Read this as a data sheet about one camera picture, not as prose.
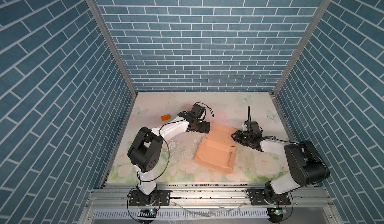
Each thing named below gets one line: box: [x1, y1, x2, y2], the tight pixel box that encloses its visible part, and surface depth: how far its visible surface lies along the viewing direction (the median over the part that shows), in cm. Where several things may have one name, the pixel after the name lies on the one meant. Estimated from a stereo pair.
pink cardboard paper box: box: [194, 121, 237, 174], surface depth 93 cm
